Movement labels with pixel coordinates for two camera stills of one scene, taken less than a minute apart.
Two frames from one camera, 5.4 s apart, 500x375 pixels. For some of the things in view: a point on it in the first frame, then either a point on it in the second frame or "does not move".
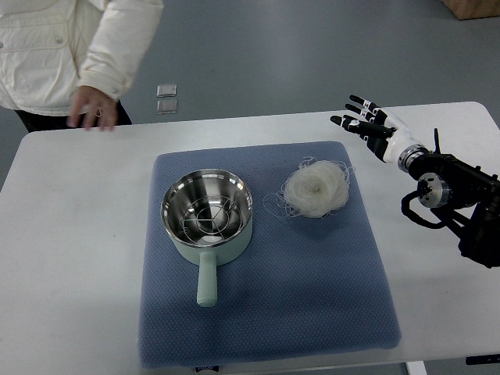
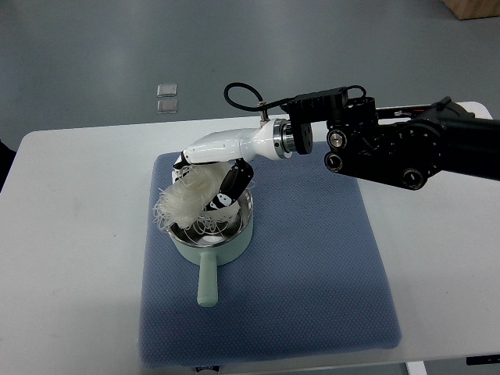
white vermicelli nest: (316, 189) → (183, 204)
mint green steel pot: (208, 215) does not move
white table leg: (416, 368) does not move
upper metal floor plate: (167, 90) does not move
